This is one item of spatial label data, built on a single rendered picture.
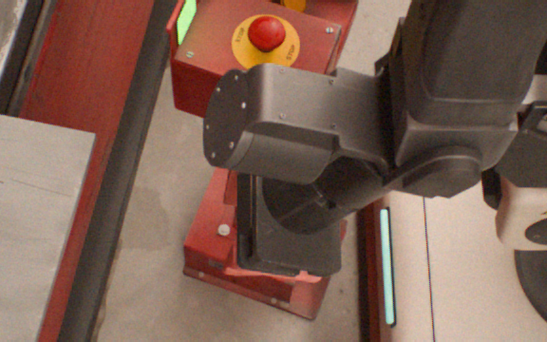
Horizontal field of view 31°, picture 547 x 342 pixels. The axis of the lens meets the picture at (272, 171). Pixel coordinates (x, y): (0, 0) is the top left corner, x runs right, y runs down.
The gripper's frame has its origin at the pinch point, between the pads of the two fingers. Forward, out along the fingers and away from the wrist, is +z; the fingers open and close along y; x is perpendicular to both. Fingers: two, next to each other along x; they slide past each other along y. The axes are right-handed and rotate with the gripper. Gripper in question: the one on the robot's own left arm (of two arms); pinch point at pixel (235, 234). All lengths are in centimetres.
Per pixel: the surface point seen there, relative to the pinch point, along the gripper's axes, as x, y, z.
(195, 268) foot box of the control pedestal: 39, -28, 90
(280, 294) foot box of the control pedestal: 51, -23, 81
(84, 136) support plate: -10.6, -7.7, 5.0
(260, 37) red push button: 10.9, -28.1, 15.5
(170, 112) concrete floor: 35, -59, 94
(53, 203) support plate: -12.3, -2.2, 5.8
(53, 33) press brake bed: -6.7, -31.0, 29.8
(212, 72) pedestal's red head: 7.9, -25.6, 20.6
